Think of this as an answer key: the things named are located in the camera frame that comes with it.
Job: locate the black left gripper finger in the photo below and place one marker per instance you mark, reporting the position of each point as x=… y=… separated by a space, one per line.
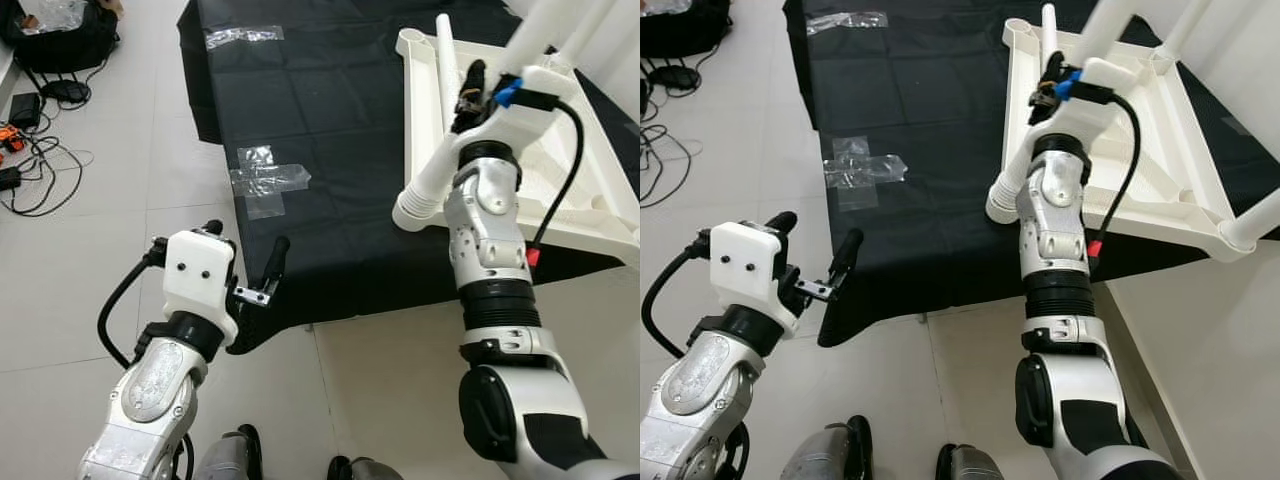
x=275 y=262
x=212 y=228
x=782 y=221
x=845 y=258

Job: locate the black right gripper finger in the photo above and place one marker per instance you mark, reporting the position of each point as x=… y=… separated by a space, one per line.
x=473 y=82
x=1053 y=72

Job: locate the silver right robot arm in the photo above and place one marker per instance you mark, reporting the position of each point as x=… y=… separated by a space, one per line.
x=490 y=250
x=1055 y=240

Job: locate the clear tape cross patch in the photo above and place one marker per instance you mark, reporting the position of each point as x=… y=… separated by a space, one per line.
x=862 y=170
x=268 y=180

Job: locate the black table cloth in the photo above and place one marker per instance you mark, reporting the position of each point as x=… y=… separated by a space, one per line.
x=330 y=100
x=930 y=90

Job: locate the white plastic table top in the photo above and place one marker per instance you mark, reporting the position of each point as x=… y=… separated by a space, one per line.
x=1190 y=170
x=590 y=170

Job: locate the grey robot left foot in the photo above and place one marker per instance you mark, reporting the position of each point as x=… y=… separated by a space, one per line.
x=825 y=452
x=228 y=458

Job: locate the grey robot foot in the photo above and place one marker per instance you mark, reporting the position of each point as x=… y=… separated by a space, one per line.
x=365 y=470
x=228 y=458
x=825 y=452
x=970 y=465

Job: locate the black stand base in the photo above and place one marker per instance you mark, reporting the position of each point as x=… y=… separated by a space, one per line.
x=65 y=92
x=678 y=78

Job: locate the flat clear plastic bag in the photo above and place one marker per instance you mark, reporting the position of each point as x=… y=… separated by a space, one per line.
x=848 y=22
x=245 y=37

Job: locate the black bag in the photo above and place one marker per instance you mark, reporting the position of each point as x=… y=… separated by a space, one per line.
x=690 y=35
x=70 y=50

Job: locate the black power strip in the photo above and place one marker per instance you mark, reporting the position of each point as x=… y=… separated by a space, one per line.
x=10 y=178

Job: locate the grey robot right foot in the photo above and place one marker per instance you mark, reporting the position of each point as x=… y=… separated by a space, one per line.
x=365 y=470
x=970 y=465

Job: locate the crumpled clear plastic bag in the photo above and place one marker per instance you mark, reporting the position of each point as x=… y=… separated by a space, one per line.
x=55 y=12
x=672 y=5

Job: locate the black power adapter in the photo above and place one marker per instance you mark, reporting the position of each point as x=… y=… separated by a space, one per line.
x=25 y=110

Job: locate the orange black battery charger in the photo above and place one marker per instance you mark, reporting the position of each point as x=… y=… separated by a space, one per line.
x=10 y=137

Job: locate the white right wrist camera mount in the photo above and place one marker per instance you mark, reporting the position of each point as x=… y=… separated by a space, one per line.
x=515 y=125
x=1085 y=115

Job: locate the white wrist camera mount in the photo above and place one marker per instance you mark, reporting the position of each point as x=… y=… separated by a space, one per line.
x=515 y=125
x=750 y=270
x=1085 y=115
x=198 y=275

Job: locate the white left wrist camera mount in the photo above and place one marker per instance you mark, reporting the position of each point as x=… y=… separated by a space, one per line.
x=750 y=270
x=198 y=275

